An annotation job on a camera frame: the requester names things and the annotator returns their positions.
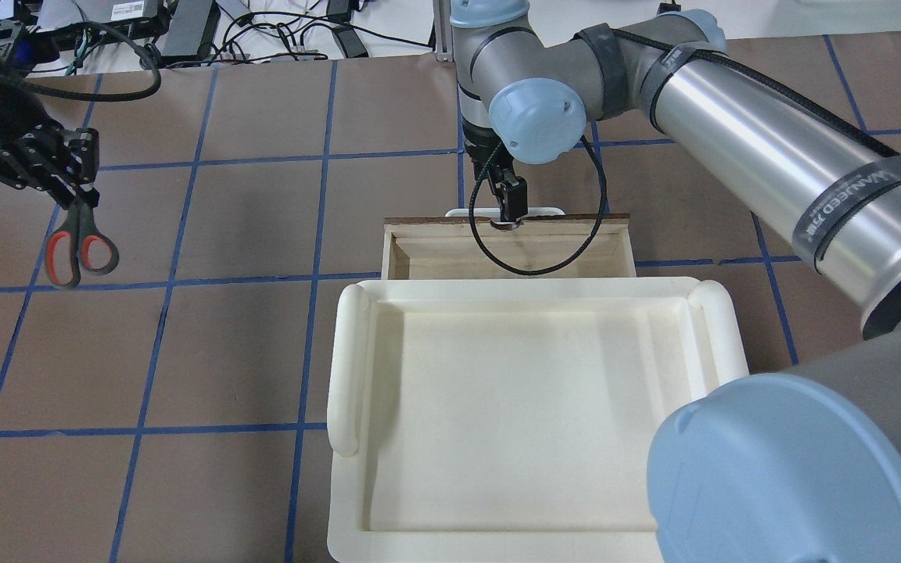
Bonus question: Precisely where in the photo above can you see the wooden drawer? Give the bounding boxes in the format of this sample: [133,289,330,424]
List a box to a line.
[380,213,637,279]

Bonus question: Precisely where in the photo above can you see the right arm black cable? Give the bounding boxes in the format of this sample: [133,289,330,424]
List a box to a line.
[469,137,608,276]

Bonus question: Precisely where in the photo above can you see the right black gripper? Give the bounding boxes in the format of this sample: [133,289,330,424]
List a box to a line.
[462,125,529,224]

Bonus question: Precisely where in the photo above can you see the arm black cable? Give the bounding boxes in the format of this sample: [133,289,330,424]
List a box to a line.
[469,137,608,276]
[0,22,163,102]

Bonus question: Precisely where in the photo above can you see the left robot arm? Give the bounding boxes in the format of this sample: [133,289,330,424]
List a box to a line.
[0,51,99,210]

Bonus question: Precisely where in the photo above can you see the white drawer handle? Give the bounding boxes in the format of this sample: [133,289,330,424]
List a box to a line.
[444,206,565,221]

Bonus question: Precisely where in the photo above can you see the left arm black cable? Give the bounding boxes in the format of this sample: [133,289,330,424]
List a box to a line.
[0,22,163,102]

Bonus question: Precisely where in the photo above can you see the white foam tray box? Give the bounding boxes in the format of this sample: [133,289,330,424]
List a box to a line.
[326,277,748,562]

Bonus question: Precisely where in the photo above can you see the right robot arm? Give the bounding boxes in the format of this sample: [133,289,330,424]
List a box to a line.
[447,1,901,562]

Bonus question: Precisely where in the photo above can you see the aluminium frame post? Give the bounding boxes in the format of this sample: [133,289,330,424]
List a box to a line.
[433,0,454,62]

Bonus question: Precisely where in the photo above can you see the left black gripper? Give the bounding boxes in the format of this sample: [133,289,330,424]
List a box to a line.
[0,119,100,208]

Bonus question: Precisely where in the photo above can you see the orange grey handled scissors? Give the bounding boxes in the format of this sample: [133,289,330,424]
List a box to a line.
[44,190,120,289]

